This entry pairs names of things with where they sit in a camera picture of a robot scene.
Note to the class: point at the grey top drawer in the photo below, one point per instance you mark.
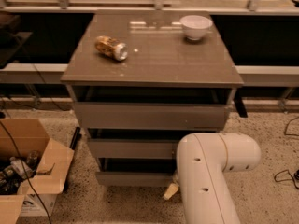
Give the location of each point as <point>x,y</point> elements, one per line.
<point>151,117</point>

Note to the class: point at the crushed soda can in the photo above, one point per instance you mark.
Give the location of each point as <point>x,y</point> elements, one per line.
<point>111,47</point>

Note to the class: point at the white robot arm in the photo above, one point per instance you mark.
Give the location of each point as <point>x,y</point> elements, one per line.
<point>202,159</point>

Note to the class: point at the grey middle drawer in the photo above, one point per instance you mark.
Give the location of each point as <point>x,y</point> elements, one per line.
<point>133,149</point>

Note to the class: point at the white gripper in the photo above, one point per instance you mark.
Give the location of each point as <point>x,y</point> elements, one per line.
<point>171,190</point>

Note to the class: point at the grey drawer cabinet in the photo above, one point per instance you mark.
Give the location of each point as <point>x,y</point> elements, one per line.
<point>163,67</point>

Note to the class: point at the open cardboard box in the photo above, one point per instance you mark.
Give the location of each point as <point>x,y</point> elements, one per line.
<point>36,196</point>

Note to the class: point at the clutter of bottles in box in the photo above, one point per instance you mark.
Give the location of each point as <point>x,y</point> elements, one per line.
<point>14,171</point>

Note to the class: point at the grey drawer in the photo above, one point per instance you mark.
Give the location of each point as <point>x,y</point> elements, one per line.
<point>151,117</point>
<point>135,172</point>
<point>133,149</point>

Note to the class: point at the white ceramic bowl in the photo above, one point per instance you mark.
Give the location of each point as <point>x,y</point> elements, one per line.
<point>195,27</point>

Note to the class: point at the grey bottom drawer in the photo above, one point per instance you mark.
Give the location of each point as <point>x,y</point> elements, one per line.
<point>135,172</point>

